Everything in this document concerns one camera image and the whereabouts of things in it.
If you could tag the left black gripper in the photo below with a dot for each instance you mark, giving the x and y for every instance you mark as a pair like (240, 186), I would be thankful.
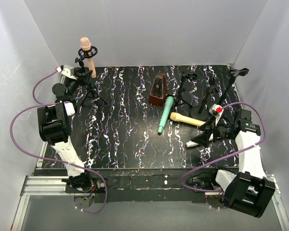
(80, 73)

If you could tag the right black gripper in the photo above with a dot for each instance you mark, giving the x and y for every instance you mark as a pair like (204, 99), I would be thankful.
(214, 130)

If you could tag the black tripod shock-mount stand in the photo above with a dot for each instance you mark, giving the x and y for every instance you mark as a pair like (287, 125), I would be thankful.
(91, 90)

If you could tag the black round-base mic stand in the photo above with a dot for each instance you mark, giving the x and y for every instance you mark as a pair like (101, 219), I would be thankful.
(200, 112)

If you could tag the pink microphone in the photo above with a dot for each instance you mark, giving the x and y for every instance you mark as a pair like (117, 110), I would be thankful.
(89, 51)

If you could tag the yellow microphone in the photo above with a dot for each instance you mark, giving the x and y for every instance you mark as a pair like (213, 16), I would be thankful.
(177, 117)

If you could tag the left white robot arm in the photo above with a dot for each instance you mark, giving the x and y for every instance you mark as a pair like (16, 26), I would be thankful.
(55, 129)

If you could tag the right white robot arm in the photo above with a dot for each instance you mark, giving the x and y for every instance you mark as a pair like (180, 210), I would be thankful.
(247, 191)

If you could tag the small black tripod clip stand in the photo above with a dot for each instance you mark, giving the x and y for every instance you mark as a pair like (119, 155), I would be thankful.
(178, 98)

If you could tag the tall black clip stand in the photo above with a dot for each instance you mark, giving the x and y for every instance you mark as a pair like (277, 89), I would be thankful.
(234, 73)

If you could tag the white microphone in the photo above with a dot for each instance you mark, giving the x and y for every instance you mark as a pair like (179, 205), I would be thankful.
(203, 140)

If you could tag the teal microphone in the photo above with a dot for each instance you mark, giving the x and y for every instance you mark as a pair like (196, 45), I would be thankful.
(167, 110)

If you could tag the brown metronome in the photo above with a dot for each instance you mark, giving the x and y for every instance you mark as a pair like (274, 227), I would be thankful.
(158, 91)

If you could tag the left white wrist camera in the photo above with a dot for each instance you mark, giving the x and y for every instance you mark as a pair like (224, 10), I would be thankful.
(68, 71)

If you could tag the black front mounting rail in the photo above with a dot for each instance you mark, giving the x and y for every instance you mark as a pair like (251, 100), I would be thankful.
(145, 185)

